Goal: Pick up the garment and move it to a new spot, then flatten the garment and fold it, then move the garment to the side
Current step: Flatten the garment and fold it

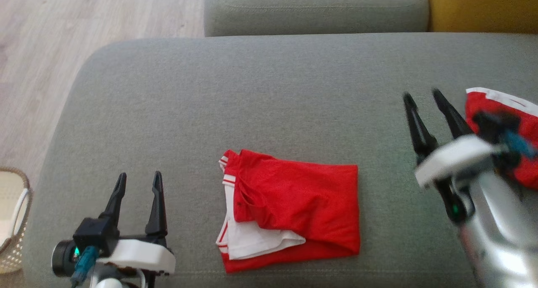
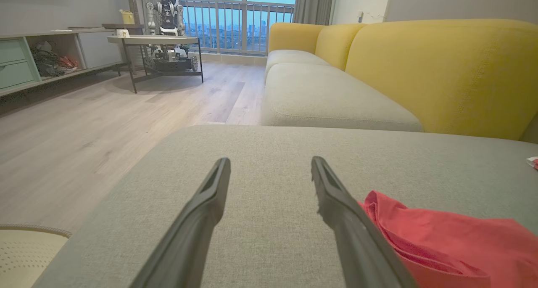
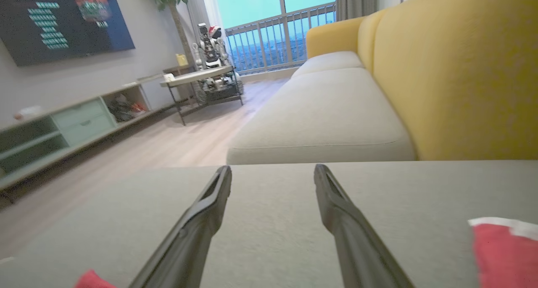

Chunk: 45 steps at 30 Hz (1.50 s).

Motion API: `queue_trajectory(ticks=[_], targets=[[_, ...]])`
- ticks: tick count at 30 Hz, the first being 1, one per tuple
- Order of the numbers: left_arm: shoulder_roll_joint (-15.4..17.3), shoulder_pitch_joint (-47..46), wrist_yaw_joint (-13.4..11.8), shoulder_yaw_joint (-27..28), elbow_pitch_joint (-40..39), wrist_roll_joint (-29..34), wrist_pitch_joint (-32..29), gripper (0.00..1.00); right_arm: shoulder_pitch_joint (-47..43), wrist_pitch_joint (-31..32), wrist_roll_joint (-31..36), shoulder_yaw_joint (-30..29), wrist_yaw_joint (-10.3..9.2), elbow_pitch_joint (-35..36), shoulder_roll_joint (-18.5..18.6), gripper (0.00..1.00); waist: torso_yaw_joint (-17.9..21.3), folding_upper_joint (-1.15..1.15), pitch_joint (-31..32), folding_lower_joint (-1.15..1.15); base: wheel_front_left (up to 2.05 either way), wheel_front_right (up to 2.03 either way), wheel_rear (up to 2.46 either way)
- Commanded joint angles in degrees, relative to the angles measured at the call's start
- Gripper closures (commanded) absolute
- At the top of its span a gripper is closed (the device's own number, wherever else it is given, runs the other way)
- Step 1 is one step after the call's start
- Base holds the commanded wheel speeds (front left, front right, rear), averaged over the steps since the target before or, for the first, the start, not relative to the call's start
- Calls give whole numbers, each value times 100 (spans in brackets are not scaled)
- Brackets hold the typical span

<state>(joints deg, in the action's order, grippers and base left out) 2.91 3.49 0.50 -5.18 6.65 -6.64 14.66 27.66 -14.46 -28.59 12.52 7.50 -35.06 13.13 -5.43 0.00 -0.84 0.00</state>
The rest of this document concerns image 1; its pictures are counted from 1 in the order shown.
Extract yellow sofa cushion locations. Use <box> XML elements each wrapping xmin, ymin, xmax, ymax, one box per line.
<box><xmin>426</xmin><ymin>0</ymin><xmax>538</xmax><ymax>34</ymax></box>

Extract grey sofa back cushion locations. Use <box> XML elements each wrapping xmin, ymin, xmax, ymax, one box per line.
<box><xmin>204</xmin><ymin>0</ymin><xmax>430</xmax><ymax>37</ymax></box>

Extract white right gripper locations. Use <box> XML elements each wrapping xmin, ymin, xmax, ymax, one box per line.
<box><xmin>402</xmin><ymin>88</ymin><xmax>504</xmax><ymax>190</ymax></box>

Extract left camera cable blue plug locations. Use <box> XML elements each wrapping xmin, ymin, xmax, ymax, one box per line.
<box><xmin>69</xmin><ymin>245</ymin><xmax>100</xmax><ymax>288</ymax></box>

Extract large grey sofa seat cushion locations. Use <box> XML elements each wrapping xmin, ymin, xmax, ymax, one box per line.
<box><xmin>23</xmin><ymin>32</ymin><xmax>538</xmax><ymax>288</ymax></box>

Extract red shorts with white trim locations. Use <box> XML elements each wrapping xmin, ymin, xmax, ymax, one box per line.
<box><xmin>465</xmin><ymin>87</ymin><xmax>538</xmax><ymax>190</ymax></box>

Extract cream woven laundry basket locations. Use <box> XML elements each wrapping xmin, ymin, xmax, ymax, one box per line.
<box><xmin>0</xmin><ymin>166</ymin><xmax>34</xmax><ymax>275</ymax></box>

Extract red jersey with white sleeves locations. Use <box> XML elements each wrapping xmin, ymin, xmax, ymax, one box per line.
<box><xmin>216</xmin><ymin>149</ymin><xmax>361</xmax><ymax>274</ymax></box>

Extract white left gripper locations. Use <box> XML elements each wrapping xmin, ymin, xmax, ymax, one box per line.
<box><xmin>96</xmin><ymin>170</ymin><xmax>176</xmax><ymax>277</ymax></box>

